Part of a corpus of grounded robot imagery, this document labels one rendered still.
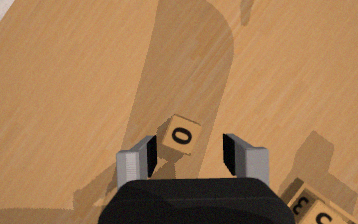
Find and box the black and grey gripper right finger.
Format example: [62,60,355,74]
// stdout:
[223,133,269,187]

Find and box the tan number cube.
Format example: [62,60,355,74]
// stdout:
[162,114,202,156]
[290,189,343,224]

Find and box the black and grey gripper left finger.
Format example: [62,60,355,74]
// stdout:
[116,135,157,191]

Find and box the light wooden tray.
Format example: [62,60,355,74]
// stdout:
[281,177,358,224]

